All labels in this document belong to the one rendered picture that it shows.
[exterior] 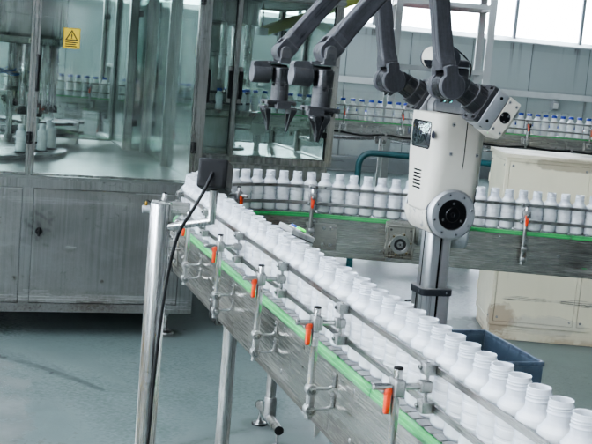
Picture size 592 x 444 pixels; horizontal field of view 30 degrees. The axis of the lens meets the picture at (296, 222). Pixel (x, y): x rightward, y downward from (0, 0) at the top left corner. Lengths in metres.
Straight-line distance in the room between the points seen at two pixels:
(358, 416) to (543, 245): 2.64
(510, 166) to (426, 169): 3.57
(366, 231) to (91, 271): 2.09
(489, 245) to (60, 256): 2.56
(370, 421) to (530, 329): 5.08
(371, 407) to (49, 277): 4.24
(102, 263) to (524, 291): 2.66
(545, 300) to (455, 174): 3.78
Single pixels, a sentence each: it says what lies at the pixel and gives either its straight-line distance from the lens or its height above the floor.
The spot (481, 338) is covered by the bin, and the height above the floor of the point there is 0.93.
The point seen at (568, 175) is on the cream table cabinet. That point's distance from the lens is 7.08.
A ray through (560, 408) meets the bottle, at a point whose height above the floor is 1.16.
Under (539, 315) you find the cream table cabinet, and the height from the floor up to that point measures 0.17.
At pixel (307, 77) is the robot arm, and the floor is 1.57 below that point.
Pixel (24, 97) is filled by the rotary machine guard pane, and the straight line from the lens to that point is 6.14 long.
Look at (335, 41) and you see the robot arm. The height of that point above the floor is 1.68.
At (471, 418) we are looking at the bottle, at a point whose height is 1.06.
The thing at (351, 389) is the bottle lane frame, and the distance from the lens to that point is 2.27.
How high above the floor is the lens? 1.60
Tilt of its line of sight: 8 degrees down
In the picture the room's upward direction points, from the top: 5 degrees clockwise
